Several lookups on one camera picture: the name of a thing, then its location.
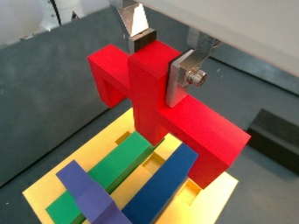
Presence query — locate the red E-shaped block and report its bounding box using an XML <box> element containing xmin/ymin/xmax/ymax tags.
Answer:
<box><xmin>88</xmin><ymin>40</ymin><xmax>249</xmax><ymax>188</ymax></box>

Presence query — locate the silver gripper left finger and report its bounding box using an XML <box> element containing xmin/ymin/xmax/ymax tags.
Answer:
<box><xmin>108</xmin><ymin>0</ymin><xmax>156</xmax><ymax>54</ymax></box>

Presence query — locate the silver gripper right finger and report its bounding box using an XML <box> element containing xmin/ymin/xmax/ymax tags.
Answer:
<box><xmin>165</xmin><ymin>27</ymin><xmax>220</xmax><ymax>108</ymax></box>

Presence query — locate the purple E-shaped block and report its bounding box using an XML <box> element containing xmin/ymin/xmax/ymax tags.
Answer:
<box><xmin>56</xmin><ymin>160</ymin><xmax>132</xmax><ymax>224</ymax></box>

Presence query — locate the black U-shaped holder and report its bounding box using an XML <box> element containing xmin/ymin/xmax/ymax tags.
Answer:
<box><xmin>247</xmin><ymin>109</ymin><xmax>299</xmax><ymax>176</ymax></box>

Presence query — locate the blue long block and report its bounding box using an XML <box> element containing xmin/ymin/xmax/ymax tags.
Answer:
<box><xmin>123</xmin><ymin>143</ymin><xmax>199</xmax><ymax>224</ymax></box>

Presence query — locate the green long block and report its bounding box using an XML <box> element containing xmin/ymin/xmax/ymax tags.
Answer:
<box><xmin>45</xmin><ymin>131</ymin><xmax>155</xmax><ymax>224</ymax></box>

